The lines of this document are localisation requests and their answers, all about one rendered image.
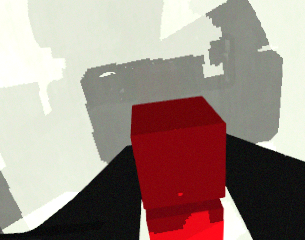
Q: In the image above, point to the dark red cube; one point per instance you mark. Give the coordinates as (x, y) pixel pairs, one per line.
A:
(180, 148)
(195, 221)

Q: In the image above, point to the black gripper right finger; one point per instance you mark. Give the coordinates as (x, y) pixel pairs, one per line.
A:
(268, 189)

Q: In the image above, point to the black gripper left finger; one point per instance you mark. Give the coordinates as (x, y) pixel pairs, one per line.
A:
(109, 208)

